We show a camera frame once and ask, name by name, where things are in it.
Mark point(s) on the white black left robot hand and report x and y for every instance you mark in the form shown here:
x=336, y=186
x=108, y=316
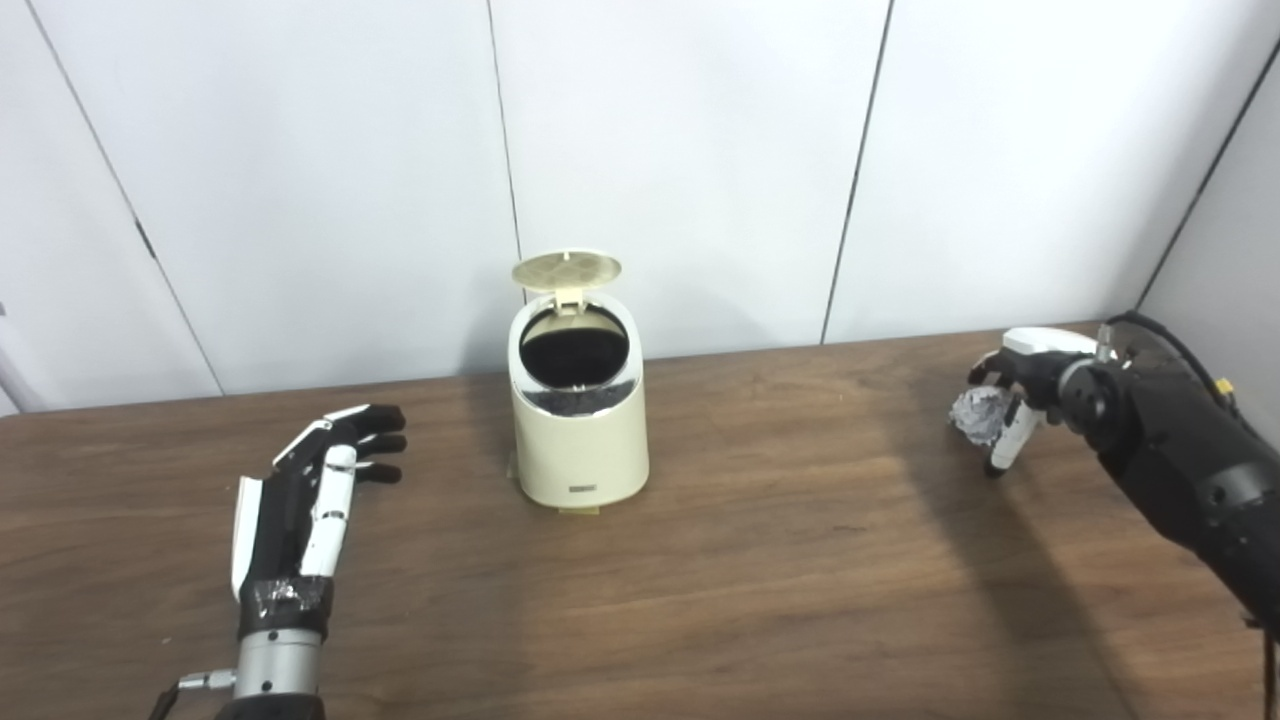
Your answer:
x=285, y=520

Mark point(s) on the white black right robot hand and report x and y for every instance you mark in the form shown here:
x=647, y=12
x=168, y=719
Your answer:
x=1040, y=370

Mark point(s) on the white paper ball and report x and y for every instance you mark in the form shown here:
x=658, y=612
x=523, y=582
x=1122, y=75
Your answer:
x=980, y=415

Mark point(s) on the cream round bin lid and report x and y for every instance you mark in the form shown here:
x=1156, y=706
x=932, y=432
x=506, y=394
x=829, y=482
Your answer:
x=566, y=268

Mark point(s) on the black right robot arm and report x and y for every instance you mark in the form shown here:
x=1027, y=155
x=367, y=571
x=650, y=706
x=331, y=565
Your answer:
x=1180, y=460

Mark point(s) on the yellowish tape under bin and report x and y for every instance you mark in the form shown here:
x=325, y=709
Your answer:
x=578, y=509

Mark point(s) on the cream-colored bin body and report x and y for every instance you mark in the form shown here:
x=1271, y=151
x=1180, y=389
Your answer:
x=578, y=450

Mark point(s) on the grey slanted pole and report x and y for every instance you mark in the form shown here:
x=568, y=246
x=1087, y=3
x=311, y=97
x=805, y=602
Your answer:
x=15, y=375

